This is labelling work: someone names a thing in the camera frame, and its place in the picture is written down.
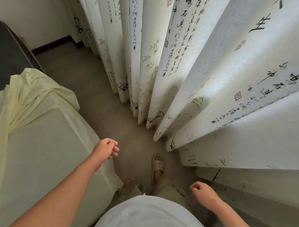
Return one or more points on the person's left hand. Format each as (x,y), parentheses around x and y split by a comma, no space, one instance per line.
(105,150)

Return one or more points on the person's right hand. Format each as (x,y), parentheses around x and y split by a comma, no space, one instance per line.
(206,197)

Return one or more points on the pale yellow bed sheet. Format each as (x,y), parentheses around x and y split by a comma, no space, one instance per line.
(46,140)

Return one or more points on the person's left forearm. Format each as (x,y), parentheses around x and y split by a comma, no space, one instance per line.
(58,198)

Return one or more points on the dark grey mattress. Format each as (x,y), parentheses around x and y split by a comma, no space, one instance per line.
(14,53)

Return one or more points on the olive green shorts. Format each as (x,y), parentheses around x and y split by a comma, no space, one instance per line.
(168,191)

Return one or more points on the beige right slipper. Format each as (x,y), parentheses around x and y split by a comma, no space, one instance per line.
(157,164)

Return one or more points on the white shirt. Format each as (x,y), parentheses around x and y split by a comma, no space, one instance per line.
(149,212)

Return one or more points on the white printed curtain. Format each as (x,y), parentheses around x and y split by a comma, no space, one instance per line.
(210,70)

